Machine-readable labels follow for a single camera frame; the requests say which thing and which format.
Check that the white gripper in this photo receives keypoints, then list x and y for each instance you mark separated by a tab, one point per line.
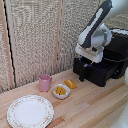
89	52

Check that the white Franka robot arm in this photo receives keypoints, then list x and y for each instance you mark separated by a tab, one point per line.
96	30

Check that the yellow bread piece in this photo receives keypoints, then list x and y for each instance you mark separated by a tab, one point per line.
70	83

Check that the yellow food pieces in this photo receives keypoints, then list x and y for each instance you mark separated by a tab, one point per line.
60	90

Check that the small white bowl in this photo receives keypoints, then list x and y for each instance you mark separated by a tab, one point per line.
61	94

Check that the pink mug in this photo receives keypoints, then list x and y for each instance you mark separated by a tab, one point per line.
44	83

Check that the white floral-rimmed plate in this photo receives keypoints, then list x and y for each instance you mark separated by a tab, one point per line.
30	112

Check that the wooden screen post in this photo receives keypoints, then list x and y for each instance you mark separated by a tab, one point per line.
7	46

